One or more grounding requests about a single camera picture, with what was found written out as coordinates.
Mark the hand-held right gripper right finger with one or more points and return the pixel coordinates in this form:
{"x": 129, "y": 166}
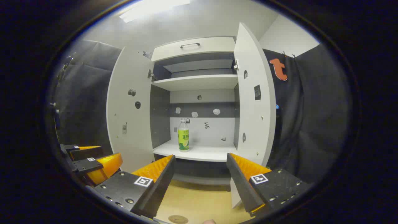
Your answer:
{"x": 241, "y": 183}

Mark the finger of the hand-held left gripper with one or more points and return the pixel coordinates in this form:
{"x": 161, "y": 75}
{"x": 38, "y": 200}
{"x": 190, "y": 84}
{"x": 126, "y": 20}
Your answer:
{"x": 88, "y": 153}
{"x": 107, "y": 166}

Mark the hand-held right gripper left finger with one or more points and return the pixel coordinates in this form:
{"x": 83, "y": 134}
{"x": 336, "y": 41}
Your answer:
{"x": 160, "y": 186}

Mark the round brown coaster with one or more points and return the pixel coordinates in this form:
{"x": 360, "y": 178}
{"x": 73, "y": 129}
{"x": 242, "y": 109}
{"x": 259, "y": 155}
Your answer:
{"x": 178, "y": 219}

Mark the white cabinet door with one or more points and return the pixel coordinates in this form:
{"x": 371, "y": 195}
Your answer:
{"x": 129, "y": 130}
{"x": 253, "y": 118}

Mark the clear bottle with green label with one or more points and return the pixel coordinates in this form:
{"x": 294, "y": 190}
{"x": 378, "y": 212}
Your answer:
{"x": 183, "y": 140}

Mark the white and grey cabinet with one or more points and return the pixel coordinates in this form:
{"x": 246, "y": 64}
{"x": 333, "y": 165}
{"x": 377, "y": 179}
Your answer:
{"x": 202, "y": 130}

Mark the white cabinet shelf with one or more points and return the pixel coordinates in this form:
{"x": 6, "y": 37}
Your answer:
{"x": 199, "y": 82}

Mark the white cabinet drawer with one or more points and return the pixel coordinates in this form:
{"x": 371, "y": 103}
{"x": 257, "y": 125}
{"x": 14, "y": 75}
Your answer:
{"x": 192, "y": 51}

